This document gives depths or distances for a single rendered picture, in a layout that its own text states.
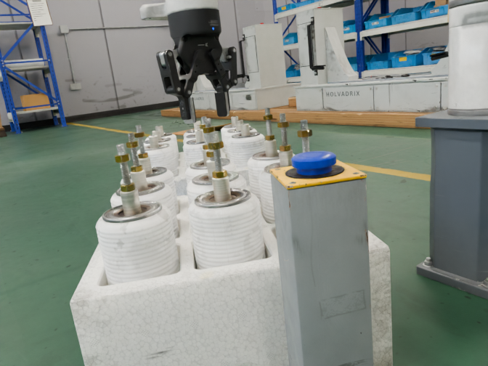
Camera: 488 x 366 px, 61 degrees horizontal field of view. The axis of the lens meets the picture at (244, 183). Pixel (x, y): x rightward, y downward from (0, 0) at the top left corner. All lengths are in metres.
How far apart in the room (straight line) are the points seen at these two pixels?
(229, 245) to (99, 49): 6.51
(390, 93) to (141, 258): 2.35
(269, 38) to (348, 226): 3.55
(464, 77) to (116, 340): 0.64
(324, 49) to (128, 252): 2.89
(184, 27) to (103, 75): 6.32
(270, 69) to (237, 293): 3.42
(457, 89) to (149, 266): 0.56
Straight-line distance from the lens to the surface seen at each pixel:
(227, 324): 0.54
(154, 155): 1.05
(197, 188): 0.64
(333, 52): 3.25
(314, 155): 0.38
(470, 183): 0.78
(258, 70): 3.80
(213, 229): 0.52
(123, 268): 0.54
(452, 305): 0.80
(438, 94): 2.56
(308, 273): 0.38
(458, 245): 0.82
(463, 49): 0.77
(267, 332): 0.56
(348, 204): 0.37
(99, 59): 6.94
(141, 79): 7.11
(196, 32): 0.62
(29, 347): 0.85
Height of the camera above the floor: 0.41
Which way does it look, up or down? 15 degrees down
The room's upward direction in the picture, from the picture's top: 7 degrees counter-clockwise
